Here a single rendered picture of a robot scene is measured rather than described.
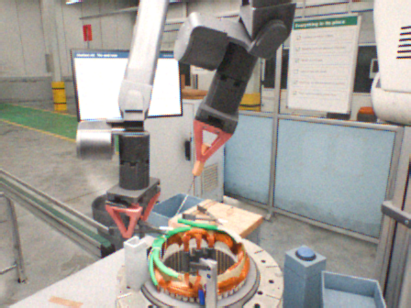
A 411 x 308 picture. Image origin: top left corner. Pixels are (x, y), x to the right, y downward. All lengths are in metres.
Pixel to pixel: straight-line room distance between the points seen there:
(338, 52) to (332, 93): 0.31
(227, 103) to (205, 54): 0.09
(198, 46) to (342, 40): 2.33
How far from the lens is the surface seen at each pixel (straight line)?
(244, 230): 0.87
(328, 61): 2.76
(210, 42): 0.46
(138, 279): 0.61
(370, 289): 0.78
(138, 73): 0.61
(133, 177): 0.59
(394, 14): 0.78
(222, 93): 0.49
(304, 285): 0.84
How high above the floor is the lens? 1.48
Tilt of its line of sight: 15 degrees down
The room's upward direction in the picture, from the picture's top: straight up
